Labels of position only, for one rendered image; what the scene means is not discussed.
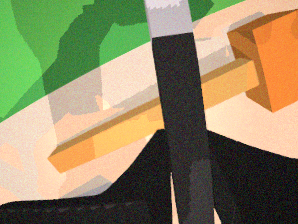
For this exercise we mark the green flat mat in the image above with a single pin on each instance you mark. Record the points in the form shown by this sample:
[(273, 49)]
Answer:
[(44, 44)]

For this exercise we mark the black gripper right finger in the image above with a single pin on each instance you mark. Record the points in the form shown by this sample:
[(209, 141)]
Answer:
[(252, 186)]

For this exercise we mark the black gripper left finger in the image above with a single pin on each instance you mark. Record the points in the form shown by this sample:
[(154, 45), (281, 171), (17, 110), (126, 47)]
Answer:
[(142, 195)]

